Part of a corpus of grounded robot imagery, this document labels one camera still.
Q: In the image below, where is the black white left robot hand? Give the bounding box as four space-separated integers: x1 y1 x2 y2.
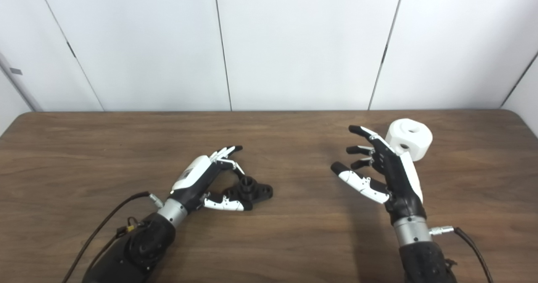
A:
170 145 254 213

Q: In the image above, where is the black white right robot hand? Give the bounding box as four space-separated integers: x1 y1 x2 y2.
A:
330 125 427 225

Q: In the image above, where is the round white plastic piece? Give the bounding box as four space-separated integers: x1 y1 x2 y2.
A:
385 119 433 162

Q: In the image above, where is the black flanged holder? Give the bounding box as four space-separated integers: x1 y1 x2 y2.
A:
222 176 274 208

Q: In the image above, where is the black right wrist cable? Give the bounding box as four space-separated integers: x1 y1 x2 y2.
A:
429 226 494 283

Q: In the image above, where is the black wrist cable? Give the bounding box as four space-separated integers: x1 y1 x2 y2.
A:
429 226 494 283
62 191 164 283

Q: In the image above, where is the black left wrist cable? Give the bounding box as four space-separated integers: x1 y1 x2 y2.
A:
62 191 164 283

